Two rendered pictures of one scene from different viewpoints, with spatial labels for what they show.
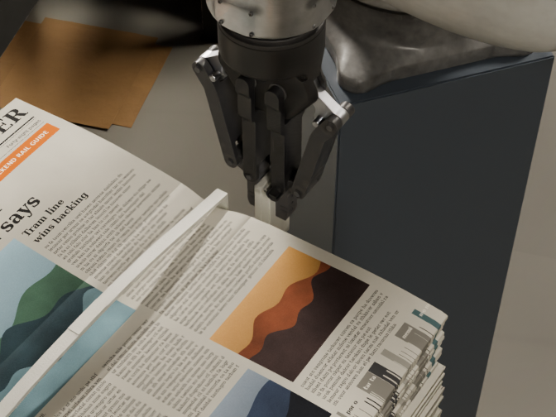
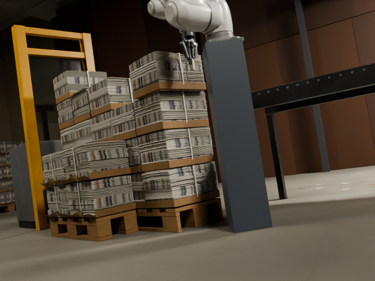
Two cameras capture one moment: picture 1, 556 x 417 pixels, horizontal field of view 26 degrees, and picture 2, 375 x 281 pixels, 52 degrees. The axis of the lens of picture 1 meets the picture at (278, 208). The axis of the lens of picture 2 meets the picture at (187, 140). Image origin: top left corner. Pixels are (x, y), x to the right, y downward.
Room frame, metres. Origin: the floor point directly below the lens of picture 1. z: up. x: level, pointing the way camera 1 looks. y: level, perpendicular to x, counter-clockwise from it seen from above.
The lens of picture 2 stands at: (1.17, -2.21, 0.38)
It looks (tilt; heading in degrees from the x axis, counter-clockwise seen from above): 3 degrees up; 105
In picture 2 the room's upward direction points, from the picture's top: 8 degrees counter-clockwise
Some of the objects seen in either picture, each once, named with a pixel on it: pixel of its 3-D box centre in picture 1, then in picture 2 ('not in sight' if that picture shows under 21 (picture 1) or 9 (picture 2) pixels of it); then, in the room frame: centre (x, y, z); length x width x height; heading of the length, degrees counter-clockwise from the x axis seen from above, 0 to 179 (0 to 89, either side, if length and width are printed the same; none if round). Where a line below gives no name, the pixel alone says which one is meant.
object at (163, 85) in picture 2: not in sight; (155, 90); (0.40, 0.03, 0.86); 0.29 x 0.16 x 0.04; 146
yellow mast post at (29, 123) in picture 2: not in sight; (30, 126); (-1.07, 0.75, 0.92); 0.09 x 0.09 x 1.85; 57
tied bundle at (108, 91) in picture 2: not in sight; (120, 98); (-0.03, 0.46, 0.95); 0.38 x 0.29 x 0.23; 58
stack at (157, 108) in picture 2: not in sight; (139, 166); (0.08, 0.39, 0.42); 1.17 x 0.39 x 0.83; 147
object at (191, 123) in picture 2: not in sight; (140, 168); (0.07, 0.39, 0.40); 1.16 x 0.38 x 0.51; 147
